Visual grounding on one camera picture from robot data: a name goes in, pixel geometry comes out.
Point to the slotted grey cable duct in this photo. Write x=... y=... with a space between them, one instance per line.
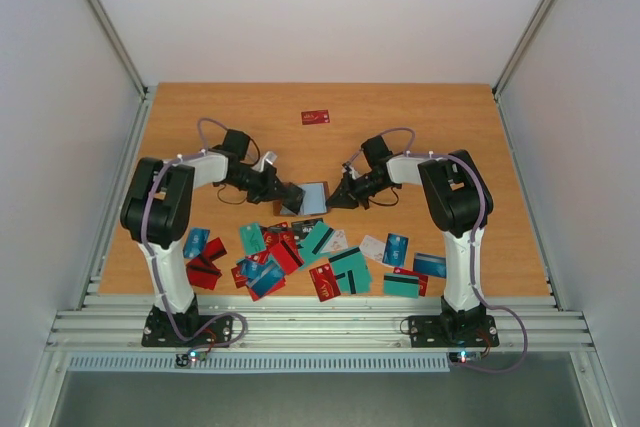
x=261 y=363

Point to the red card black stripe centre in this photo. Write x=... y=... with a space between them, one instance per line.
x=286 y=257

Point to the teal card black stripe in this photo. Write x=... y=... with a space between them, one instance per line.
x=354 y=281
x=311 y=246
x=351 y=259

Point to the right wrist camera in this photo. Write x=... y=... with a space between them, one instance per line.
x=349 y=170

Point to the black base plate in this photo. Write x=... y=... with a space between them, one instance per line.
x=193 y=327
x=428 y=331

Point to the teal card upper left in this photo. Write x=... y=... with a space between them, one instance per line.
x=252 y=239

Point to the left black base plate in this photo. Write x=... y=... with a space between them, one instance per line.
x=193 y=327

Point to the brown leather card holder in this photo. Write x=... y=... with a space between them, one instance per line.
x=313 y=202

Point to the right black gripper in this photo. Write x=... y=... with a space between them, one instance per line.
x=353 y=187

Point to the red card black stripe left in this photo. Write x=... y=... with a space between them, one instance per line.
x=202 y=273

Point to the blue card lower pile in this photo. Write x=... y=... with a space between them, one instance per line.
x=265 y=279

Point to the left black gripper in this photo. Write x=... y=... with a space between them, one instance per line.
x=268 y=191

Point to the red card bottom right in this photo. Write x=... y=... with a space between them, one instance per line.
x=422 y=279

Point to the white card centre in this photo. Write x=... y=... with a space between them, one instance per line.
x=337 y=242

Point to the white card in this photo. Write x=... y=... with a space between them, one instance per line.
x=337 y=242
x=372 y=248

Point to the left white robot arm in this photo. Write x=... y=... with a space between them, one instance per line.
x=156 y=213

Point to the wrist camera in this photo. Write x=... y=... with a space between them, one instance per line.
x=349 y=170
x=266 y=161

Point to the red vip card bottom centre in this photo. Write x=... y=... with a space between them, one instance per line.
x=324 y=282

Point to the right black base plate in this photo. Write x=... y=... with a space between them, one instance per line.
x=428 y=331

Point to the teal card bottom right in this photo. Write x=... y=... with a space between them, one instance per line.
x=401 y=285

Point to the lone red card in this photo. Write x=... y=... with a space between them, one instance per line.
x=315 y=117

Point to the teal card black stripe centre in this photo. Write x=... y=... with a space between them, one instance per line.
x=311 y=246

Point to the teal card black stripe right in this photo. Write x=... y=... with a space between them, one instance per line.
x=351 y=259

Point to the blue card far right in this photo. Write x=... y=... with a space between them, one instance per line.
x=430 y=265

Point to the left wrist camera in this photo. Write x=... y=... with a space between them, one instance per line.
x=266 y=161

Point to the black vip card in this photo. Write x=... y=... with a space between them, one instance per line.
x=302 y=228

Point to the red card black stripe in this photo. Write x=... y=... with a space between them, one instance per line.
x=202 y=273
x=286 y=257

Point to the white card right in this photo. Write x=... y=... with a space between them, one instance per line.
x=372 y=248

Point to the blue card far left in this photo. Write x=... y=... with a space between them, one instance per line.
x=195 y=242

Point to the red card upper left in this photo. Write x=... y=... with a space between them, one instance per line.
x=213 y=250

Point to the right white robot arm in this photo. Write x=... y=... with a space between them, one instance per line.
x=459 y=204

